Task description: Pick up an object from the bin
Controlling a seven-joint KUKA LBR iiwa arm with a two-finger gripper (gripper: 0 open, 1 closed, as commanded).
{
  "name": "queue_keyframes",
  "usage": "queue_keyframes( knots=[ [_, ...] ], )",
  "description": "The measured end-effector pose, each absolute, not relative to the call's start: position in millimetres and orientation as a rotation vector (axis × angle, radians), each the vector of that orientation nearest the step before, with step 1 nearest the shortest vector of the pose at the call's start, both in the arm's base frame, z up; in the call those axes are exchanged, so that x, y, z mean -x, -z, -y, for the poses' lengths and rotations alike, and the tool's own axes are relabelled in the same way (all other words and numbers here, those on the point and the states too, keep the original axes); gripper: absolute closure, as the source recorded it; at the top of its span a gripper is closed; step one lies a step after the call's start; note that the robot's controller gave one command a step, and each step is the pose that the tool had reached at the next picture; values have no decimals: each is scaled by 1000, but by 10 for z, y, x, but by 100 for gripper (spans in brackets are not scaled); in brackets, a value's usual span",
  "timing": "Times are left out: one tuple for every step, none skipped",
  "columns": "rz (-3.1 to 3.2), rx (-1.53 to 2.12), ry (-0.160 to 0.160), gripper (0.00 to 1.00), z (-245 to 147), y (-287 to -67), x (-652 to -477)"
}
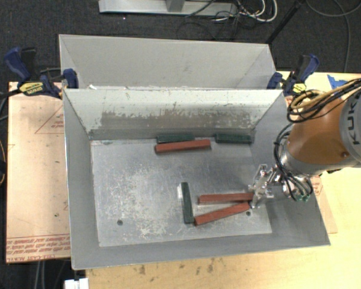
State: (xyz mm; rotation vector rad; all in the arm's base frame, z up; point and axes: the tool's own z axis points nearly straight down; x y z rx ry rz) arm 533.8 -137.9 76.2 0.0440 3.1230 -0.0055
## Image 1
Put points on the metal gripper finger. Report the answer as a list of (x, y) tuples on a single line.
[(262, 197), (258, 178)]

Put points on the red-brown flat block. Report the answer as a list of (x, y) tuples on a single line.
[(183, 146), (221, 214), (225, 198)]

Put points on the dark green flat block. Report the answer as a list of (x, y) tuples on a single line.
[(187, 203), (233, 138), (175, 138)]

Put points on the grey metal bin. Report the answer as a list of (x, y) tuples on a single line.
[(168, 173)]

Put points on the brown cardboard board red print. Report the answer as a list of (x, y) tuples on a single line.
[(36, 173)]

